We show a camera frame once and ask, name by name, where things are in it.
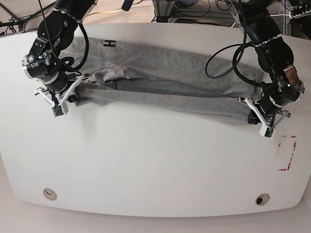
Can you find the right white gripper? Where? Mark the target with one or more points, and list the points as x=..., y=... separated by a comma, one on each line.
x=58, y=85

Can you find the black tripod legs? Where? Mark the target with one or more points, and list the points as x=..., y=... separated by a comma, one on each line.
x=26, y=11

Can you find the grey Hugging Face T-shirt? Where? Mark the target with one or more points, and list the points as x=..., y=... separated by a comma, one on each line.
x=164, y=78

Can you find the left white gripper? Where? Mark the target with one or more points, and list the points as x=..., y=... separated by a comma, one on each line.
x=269, y=108

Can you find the white power strip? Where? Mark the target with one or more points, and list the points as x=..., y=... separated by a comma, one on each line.
x=300, y=10

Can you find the right table cable grommet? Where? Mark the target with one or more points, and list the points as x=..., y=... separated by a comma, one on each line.
x=262, y=199

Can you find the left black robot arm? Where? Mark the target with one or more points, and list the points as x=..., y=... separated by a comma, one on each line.
x=275, y=57

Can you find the aluminium frame base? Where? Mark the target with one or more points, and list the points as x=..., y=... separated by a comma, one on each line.
x=168, y=10

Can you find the table cable grommet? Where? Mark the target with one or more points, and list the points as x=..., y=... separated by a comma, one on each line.
x=262, y=199
x=49, y=194

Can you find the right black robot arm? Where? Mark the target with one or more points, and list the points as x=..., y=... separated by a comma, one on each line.
x=55, y=33

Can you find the left table cable grommet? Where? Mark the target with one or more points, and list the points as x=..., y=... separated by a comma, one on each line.
x=49, y=194

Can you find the red tape rectangle marking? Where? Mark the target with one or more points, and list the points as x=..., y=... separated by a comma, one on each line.
x=285, y=152

